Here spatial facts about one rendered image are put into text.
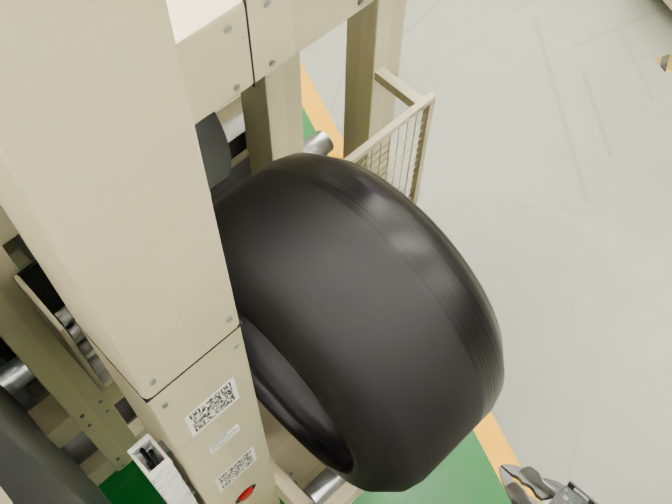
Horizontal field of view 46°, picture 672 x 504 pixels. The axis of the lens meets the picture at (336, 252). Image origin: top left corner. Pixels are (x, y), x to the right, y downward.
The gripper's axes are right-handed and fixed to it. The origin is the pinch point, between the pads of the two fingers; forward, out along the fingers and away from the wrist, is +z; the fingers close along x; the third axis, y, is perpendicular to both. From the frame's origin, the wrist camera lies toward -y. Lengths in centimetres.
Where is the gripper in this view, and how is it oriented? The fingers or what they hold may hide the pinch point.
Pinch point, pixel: (506, 473)
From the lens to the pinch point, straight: 138.1
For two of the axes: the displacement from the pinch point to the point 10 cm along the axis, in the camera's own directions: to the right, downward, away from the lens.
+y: -0.8, -5.7, -8.2
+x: -7.2, 6.0, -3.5
